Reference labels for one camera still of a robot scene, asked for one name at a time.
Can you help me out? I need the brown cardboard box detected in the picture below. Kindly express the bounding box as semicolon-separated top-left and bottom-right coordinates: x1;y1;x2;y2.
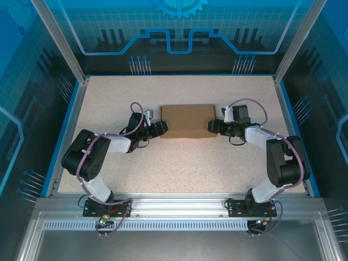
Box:
159;103;218;139

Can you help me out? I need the blue table edge trim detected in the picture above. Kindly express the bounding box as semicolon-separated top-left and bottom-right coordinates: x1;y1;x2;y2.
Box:
279;80;322;198
40;80;82;198

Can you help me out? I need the grey metal shelf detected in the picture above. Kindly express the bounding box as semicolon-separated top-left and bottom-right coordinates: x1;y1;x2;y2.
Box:
16;211;344;261

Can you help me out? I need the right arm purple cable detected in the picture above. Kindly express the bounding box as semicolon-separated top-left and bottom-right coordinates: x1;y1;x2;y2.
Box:
222;98;305;238

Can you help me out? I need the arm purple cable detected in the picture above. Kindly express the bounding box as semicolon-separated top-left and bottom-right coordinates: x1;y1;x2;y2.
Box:
222;98;305;238
76;102;145;238

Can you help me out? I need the aluminium side rail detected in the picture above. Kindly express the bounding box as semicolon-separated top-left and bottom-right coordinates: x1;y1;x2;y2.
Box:
45;77;91;198

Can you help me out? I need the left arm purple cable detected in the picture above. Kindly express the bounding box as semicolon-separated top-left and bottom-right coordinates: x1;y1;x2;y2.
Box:
76;102;145;238

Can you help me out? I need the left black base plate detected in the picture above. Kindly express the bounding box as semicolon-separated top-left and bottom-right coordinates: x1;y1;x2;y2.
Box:
83;199;133;218

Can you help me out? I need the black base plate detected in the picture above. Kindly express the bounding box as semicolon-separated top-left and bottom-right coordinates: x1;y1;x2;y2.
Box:
225;200;277;218
83;199;133;218

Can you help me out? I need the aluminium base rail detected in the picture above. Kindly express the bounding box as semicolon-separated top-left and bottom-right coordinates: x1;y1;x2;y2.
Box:
34;192;326;219

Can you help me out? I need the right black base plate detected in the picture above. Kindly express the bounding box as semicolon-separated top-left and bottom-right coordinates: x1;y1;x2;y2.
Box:
225;200;277;218

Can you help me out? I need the small lit cable connector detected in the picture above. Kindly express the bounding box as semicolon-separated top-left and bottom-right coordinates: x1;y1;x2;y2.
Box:
97;214;111;227
254;216;272;227

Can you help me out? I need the slotted grey cable duct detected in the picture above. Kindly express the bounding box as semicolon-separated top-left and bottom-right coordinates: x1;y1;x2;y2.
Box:
42;220;255;232

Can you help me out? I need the right aluminium frame post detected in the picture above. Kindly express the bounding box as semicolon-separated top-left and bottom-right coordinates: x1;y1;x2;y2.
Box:
273;0;327;85

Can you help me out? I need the aluminium frame post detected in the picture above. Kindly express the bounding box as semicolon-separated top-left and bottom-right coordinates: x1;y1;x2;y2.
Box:
30;0;91;85
273;0;327;85

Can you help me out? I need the left aluminium frame post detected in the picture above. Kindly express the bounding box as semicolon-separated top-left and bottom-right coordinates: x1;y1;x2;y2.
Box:
30;0;91;85

